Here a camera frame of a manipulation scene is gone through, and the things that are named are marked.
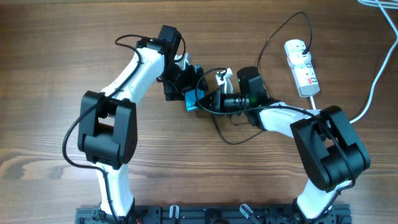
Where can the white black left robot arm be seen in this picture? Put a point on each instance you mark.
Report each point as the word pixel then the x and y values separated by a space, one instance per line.
pixel 107 126

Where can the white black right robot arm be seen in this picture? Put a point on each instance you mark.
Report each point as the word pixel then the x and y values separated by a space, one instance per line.
pixel 331 152

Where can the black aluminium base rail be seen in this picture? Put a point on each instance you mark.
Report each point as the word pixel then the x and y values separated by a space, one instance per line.
pixel 274 213

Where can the white power strip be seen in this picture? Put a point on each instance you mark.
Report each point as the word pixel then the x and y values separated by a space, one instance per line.
pixel 300 63

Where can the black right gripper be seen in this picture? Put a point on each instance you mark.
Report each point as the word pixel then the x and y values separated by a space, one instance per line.
pixel 217 98

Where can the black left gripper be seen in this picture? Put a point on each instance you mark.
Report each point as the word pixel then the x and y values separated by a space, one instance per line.
pixel 188 83

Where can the teal screen smartphone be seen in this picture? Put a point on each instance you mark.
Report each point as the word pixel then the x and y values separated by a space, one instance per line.
pixel 190 99

